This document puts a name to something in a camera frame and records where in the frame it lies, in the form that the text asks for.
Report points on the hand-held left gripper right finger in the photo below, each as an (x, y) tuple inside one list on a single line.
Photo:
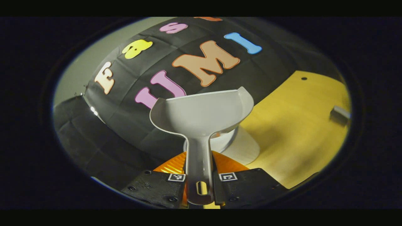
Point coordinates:
[(248, 188)]

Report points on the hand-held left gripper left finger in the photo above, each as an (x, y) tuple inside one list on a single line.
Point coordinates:
[(157, 188)]

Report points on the white ribbed garbage bin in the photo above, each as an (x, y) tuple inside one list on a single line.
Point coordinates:
[(241, 147)]

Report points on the grey plastic dustpan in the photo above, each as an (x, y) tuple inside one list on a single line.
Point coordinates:
[(201, 113)]

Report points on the small grey broom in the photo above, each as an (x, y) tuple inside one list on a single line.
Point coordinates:
[(340, 111)]

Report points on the wooden desktop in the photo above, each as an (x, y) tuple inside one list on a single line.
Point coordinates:
[(295, 125)]

